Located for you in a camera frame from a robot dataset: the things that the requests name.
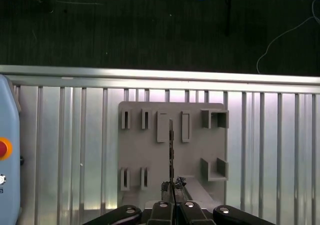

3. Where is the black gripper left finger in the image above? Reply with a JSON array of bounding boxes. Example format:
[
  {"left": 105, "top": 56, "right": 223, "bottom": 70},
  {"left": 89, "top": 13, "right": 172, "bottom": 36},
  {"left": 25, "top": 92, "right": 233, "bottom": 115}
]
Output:
[{"left": 84, "top": 180, "right": 175, "bottom": 225}]

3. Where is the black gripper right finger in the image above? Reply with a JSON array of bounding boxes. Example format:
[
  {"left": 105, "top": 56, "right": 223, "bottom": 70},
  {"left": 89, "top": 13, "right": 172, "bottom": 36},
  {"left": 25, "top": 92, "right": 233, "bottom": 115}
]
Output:
[{"left": 174, "top": 176, "right": 274, "bottom": 225}]

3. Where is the RAM stick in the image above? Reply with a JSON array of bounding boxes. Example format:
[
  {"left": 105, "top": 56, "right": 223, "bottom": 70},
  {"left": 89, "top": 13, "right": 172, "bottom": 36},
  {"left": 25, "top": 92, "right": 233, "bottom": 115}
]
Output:
[{"left": 168, "top": 118, "right": 176, "bottom": 185}]

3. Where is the grey parts rack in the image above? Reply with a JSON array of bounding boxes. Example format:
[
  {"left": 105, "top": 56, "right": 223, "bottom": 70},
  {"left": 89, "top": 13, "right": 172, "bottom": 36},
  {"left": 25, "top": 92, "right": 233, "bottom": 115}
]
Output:
[{"left": 117, "top": 100, "right": 230, "bottom": 212}]

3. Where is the pale blue teach pendant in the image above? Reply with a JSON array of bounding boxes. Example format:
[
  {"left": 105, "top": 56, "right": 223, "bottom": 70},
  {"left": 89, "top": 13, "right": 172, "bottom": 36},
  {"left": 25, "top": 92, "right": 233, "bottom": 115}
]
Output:
[{"left": 0, "top": 73, "right": 23, "bottom": 225}]

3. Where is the white floor cable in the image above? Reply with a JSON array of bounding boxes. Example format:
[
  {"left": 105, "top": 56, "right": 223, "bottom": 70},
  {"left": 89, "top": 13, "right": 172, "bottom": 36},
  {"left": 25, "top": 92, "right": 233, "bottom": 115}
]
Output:
[{"left": 255, "top": 0, "right": 320, "bottom": 74}]

